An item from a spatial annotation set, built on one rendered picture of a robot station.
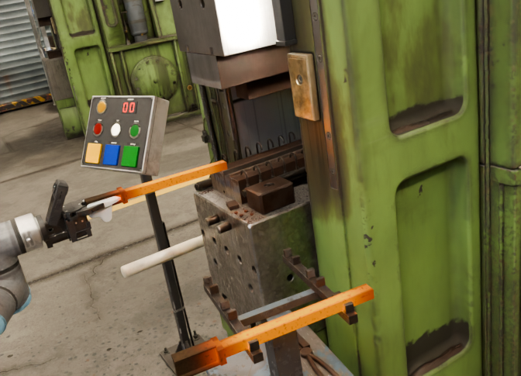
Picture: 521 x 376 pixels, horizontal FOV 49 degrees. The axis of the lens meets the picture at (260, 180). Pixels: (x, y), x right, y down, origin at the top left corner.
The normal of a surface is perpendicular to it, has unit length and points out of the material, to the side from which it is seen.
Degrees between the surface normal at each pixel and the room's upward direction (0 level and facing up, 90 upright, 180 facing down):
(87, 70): 90
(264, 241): 90
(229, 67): 90
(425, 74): 89
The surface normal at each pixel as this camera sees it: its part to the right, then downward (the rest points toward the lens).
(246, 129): 0.51, 0.24
